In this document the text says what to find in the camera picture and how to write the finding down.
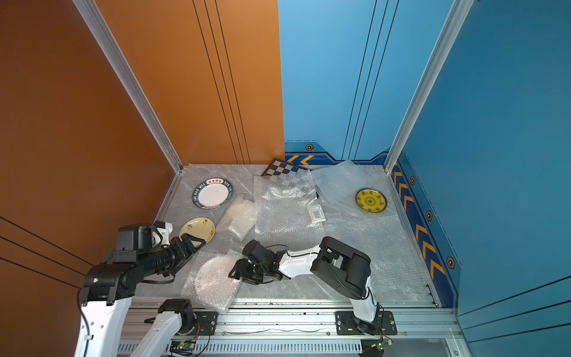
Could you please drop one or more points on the bubble wrap of yellow plate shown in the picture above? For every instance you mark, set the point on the bubble wrap of yellow plate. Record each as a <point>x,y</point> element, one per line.
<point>397,272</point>

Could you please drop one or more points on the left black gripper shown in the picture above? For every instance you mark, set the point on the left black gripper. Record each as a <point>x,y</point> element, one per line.
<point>184,253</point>

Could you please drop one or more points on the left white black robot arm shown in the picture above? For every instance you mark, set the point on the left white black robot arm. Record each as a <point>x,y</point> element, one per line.
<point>104,301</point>

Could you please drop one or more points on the right green circuit board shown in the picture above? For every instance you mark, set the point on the right green circuit board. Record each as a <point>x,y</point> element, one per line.
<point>374,347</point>

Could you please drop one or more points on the aluminium corner post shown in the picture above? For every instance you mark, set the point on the aluminium corner post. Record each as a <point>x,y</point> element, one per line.
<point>104,37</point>
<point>445,41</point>

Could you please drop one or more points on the bubble wrapped plate far left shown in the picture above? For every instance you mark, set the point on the bubble wrapped plate far left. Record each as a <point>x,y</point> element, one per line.
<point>238,220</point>

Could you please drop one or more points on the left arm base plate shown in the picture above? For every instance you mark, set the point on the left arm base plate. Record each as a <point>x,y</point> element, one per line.
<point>204,324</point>

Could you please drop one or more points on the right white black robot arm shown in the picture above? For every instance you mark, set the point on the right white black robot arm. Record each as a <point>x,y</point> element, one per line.
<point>338,265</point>

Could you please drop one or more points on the bubble wrap of green plate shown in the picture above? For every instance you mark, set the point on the bubble wrap of green plate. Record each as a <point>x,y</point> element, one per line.
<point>341,180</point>

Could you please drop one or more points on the aluminium front rail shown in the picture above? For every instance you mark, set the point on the aluminium front rail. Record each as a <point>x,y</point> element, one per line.
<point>288,320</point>

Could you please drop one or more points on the left aluminium corner post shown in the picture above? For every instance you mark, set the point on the left aluminium corner post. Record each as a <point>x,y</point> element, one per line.
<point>104,37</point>

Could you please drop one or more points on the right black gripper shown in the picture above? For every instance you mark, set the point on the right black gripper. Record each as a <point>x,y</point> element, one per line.
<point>240,271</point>

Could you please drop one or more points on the yellow dinner plate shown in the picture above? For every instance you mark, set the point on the yellow dinner plate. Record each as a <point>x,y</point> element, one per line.
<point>371,200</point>

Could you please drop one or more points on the left green circuit board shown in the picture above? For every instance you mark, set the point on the left green circuit board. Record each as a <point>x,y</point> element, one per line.
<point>182,348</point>

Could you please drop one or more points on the bubble pink plate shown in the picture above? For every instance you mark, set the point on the bubble pink plate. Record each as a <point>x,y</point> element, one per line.
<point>208,284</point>

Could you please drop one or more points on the bubble white blue plate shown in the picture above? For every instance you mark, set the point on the bubble white blue plate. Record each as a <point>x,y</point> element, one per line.
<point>213,193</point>

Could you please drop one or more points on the white vented cable duct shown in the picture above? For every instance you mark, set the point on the white vented cable duct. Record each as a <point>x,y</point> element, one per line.
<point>276,347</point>

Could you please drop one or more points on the bubble item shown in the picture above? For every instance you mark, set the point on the bubble item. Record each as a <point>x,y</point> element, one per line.
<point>283,210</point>

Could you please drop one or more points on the right aluminium corner post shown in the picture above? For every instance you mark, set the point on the right aluminium corner post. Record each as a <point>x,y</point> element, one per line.
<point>445,41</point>

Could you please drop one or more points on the cream dinner plate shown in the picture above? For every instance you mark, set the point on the cream dinner plate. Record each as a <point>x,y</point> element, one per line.
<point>200,227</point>

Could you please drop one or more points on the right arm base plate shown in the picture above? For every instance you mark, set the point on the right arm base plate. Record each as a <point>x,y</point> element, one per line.
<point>348,325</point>

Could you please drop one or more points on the black white checkerboard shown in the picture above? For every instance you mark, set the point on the black white checkerboard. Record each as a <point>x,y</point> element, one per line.
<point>281,168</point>

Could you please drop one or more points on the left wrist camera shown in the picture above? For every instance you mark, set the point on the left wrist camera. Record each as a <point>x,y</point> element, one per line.
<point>161,232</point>

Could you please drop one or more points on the green circuit board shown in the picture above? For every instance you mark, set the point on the green circuit board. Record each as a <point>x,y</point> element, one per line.
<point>182,348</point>
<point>374,347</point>

